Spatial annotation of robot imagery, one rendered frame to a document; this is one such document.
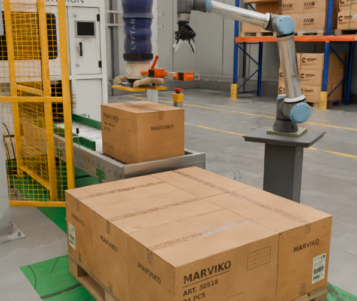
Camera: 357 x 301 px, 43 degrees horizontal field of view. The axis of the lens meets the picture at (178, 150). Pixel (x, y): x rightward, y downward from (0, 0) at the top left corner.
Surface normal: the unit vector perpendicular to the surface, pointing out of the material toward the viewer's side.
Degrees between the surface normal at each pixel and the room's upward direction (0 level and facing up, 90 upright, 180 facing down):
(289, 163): 90
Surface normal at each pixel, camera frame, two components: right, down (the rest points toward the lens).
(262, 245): 0.57, 0.18
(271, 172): -0.50, 0.20
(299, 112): 0.18, 0.36
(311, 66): -0.76, 0.19
